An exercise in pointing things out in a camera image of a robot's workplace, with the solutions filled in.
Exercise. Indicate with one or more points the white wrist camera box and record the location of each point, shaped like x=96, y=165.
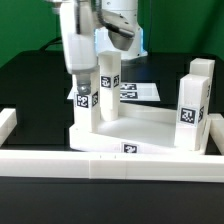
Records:
x=120, y=31

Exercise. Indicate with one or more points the marker sheet with tags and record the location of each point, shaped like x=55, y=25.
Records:
x=139, y=92

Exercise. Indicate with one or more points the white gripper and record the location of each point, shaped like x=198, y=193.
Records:
x=77, y=30

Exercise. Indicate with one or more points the white desk top tray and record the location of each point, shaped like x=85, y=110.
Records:
x=138, y=130

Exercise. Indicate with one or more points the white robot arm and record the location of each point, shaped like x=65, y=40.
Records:
x=127, y=8

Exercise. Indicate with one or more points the white U-shaped fence frame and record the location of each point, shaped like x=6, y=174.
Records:
x=150, y=162

